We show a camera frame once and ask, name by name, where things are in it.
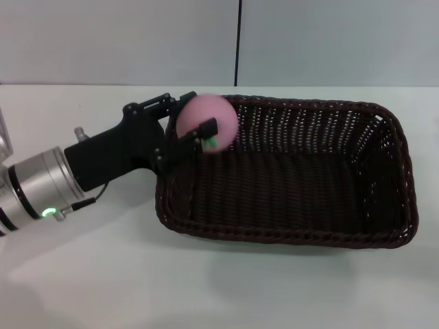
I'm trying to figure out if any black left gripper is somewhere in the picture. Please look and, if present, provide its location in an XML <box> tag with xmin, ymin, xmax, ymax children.
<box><xmin>64</xmin><ymin>90</ymin><xmax>220</xmax><ymax>192</ymax></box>

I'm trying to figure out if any pink peach toy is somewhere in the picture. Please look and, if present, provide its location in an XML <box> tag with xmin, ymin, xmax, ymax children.
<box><xmin>175</xmin><ymin>94</ymin><xmax>239</xmax><ymax>154</ymax></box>

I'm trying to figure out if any dark brown woven basket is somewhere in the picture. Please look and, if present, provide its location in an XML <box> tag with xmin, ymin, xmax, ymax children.
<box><xmin>154</xmin><ymin>94</ymin><xmax>420</xmax><ymax>249</ymax></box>

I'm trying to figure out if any black vertical wall strip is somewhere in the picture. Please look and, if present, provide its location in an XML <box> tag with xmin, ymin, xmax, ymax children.
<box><xmin>233</xmin><ymin>0</ymin><xmax>244</xmax><ymax>86</ymax></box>

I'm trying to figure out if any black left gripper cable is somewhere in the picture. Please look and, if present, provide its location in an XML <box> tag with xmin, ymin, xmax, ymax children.
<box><xmin>60</xmin><ymin>183</ymin><xmax>110</xmax><ymax>220</ymax></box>

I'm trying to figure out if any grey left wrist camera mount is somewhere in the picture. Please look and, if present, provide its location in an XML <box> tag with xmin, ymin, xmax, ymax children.
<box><xmin>0</xmin><ymin>108</ymin><xmax>14</xmax><ymax>164</ymax></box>

